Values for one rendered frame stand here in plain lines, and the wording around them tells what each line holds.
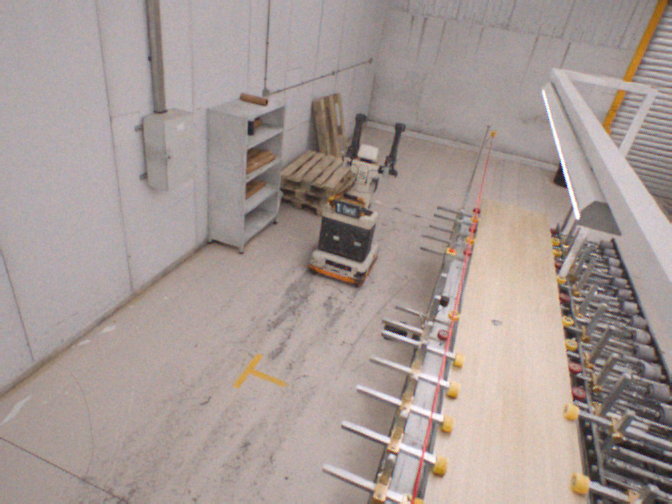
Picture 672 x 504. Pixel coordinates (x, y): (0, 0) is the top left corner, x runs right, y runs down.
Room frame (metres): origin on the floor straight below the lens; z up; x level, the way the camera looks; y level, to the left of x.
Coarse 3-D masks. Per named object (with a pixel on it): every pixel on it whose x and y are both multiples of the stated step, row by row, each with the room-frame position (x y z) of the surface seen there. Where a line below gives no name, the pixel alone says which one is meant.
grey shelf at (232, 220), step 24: (216, 120) 4.31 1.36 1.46; (240, 120) 4.24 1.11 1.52; (264, 120) 5.15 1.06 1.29; (216, 144) 4.31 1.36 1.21; (240, 144) 4.24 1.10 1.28; (264, 144) 5.14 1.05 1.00; (216, 168) 4.31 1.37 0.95; (240, 168) 4.24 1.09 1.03; (264, 168) 4.67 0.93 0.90; (216, 192) 4.31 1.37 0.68; (240, 192) 4.23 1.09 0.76; (264, 192) 4.86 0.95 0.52; (216, 216) 4.31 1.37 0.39; (240, 216) 4.23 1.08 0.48; (264, 216) 4.96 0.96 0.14; (240, 240) 4.28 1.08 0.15
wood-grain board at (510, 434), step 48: (480, 240) 3.75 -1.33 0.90; (528, 240) 3.92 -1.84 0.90; (480, 288) 2.93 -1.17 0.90; (528, 288) 3.04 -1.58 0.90; (480, 336) 2.34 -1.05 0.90; (528, 336) 2.42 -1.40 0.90; (480, 384) 1.90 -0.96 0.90; (528, 384) 1.97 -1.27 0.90; (480, 432) 1.56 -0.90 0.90; (528, 432) 1.61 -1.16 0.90; (576, 432) 1.67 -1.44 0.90; (432, 480) 1.25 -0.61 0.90; (480, 480) 1.29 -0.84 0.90; (528, 480) 1.33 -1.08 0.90
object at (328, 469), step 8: (328, 464) 1.21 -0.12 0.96; (328, 472) 1.18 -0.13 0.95; (336, 472) 1.18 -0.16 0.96; (344, 472) 1.18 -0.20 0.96; (344, 480) 1.16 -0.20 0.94; (352, 480) 1.15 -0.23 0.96; (360, 480) 1.16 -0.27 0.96; (360, 488) 1.14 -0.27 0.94; (368, 488) 1.13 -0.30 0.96; (392, 496) 1.11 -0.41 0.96; (400, 496) 1.11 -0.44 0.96
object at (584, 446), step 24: (624, 264) 3.85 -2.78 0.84; (576, 336) 2.60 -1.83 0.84; (624, 336) 2.86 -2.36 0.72; (624, 360) 2.57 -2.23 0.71; (576, 384) 2.23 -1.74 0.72; (624, 408) 2.08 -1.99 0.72; (648, 408) 2.23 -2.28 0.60; (600, 456) 1.58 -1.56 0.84; (624, 456) 1.81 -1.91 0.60; (600, 480) 1.45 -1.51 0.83; (648, 480) 1.67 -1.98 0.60
